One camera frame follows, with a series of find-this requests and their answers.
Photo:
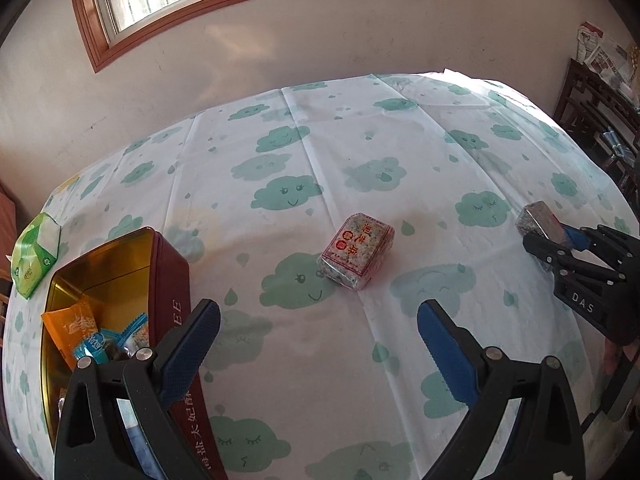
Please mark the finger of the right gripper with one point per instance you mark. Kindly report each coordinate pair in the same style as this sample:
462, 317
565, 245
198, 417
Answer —
604, 242
547, 254

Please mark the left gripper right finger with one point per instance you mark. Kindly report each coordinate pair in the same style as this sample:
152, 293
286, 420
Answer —
545, 441

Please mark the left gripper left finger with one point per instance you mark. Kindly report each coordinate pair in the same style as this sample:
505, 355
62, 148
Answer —
92, 441

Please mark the red label sesame cake pack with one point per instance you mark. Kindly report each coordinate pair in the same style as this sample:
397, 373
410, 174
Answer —
356, 251

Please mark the teal small snack packet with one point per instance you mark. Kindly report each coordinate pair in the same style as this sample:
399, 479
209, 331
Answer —
106, 346

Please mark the orange snack packet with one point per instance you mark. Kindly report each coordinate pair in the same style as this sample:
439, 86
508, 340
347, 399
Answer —
69, 327

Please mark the dark wooden side cabinet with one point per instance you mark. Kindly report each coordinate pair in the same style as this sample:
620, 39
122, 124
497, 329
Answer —
604, 125

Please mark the gold red toffee tin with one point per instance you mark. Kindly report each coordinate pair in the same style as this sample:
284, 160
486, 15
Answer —
138, 272

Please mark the papers on cabinet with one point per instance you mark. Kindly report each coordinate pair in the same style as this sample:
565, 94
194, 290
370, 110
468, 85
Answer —
617, 66

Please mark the green tissue pack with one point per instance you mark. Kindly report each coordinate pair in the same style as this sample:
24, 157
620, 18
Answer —
34, 253

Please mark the cloud pattern tablecloth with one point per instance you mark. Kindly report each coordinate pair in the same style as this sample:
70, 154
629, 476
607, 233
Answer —
309, 379

